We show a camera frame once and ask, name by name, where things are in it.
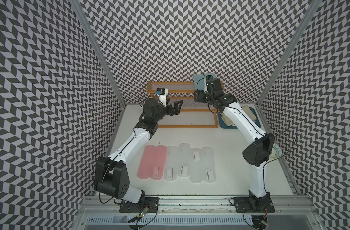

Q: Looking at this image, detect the clear pencil case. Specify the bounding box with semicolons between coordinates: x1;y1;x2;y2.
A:
178;143;191;177
190;148;203;184
164;146;180;181
202;147;216;183

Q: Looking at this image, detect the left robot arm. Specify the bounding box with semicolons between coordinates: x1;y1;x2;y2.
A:
93;98;183;204

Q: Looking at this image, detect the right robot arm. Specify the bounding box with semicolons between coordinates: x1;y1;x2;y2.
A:
194;75;275;211

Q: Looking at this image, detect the wooden three-tier shelf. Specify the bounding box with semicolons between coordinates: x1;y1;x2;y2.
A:
146;81;219;128

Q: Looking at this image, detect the pink pencil case right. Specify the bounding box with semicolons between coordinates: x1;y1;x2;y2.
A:
150;145;167;180

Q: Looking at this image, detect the pink pencil case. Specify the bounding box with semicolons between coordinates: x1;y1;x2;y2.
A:
137;145;157;180
150;145;167;180

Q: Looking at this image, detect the pink pencil case left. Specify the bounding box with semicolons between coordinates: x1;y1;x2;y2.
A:
137;145;157;180

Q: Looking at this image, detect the dark teal tray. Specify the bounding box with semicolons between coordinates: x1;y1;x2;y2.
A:
217;106;262;130

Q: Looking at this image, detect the beige folded cloth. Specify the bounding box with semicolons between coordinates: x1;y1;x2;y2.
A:
220;105;257;127

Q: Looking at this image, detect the yellow patterned bowl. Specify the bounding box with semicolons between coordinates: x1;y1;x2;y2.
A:
269;143;283;159

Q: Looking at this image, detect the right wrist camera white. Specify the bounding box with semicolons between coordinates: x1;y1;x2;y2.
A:
206;75;217;81

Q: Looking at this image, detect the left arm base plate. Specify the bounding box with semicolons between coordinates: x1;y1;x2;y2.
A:
119;196;159;214

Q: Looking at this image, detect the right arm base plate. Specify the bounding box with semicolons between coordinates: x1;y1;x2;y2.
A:
232;196;275;213

